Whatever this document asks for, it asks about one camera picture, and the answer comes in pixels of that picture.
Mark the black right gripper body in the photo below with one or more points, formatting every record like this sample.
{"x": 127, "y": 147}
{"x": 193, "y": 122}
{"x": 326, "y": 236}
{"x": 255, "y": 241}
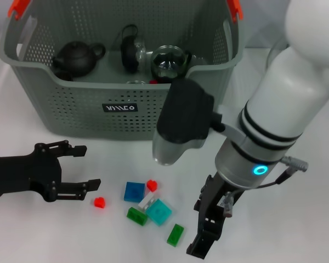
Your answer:
{"x": 214, "y": 202}

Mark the white toy brick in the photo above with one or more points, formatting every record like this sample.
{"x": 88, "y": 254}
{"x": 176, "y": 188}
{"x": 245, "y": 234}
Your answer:
{"x": 146, "y": 202}

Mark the bright red sloped toy brick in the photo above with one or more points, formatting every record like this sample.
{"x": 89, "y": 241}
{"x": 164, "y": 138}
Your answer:
{"x": 153, "y": 81}

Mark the small red toy brick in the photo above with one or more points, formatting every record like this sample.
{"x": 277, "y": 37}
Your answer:
{"x": 99, "y": 202}
{"x": 152, "y": 185}

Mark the grey perforated plastic storage basket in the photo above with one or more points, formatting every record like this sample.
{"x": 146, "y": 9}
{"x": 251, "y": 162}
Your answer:
{"x": 98, "y": 115}

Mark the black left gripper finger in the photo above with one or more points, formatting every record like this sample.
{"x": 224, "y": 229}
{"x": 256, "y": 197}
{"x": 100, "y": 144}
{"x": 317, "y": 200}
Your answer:
{"x": 79, "y": 151}
{"x": 71, "y": 189}

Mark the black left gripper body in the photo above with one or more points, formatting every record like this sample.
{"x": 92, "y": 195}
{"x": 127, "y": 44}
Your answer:
{"x": 22, "y": 172}

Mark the glass teacup with black sleeve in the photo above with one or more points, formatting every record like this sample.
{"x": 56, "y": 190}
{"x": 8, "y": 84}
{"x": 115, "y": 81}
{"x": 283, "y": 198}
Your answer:
{"x": 135, "y": 81}
{"x": 129, "y": 54}
{"x": 170, "y": 64}

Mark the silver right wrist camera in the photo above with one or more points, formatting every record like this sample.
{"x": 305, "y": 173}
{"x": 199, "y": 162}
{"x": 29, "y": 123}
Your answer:
{"x": 186, "y": 115}

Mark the blue square toy brick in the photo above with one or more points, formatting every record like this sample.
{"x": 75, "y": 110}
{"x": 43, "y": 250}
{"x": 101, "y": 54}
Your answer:
{"x": 133, "y": 191}

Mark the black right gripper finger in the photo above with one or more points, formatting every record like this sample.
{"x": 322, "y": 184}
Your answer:
{"x": 204, "y": 246}

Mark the cyan square toy brick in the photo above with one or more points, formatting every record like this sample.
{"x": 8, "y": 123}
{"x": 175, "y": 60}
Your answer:
{"x": 158, "y": 211}

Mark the black clay teapot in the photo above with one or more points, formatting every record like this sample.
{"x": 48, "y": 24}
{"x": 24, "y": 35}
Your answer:
{"x": 76, "y": 57}

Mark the flat green two-stud brick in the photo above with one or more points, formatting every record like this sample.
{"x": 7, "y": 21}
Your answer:
{"x": 175, "y": 234}

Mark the thick green toy brick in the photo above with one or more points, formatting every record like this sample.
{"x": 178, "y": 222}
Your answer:
{"x": 136, "y": 216}

